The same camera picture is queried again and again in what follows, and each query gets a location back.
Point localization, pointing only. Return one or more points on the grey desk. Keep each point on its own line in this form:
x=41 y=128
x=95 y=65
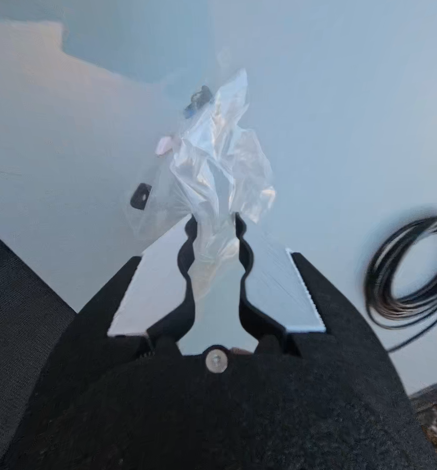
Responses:
x=332 y=128

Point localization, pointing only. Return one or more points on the crinkled clear plastic bag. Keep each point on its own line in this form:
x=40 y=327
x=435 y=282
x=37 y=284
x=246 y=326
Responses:
x=218 y=158

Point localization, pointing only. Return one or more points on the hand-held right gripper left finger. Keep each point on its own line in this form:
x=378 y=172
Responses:
x=145 y=293

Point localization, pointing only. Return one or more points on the small black plastic part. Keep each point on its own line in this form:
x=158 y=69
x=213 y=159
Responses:
x=141 y=196
x=200 y=98

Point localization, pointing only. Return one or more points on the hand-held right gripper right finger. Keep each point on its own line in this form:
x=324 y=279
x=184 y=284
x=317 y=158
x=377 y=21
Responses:
x=284 y=293

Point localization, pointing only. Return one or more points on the small pale pink part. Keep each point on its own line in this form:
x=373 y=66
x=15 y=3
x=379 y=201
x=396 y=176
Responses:
x=165 y=145

